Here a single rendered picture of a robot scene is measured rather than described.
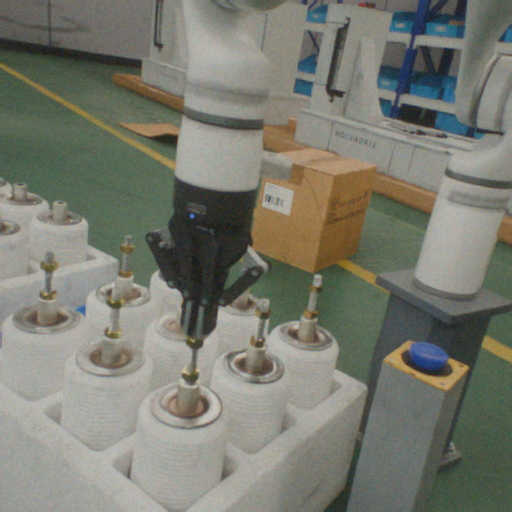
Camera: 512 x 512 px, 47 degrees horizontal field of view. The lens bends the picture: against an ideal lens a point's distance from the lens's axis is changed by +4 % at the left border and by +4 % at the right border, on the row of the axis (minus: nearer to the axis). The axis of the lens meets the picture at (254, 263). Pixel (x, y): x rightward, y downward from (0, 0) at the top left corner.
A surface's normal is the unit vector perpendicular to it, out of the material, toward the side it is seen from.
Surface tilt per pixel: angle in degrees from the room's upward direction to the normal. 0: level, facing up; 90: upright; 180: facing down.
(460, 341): 90
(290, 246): 89
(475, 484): 0
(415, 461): 90
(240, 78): 89
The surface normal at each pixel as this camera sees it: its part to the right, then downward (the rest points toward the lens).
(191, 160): -0.54, 0.24
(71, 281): 0.78, 0.34
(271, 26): 0.56, 0.38
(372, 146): -0.81, 0.09
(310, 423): 0.15, -0.92
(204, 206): -0.17, 0.34
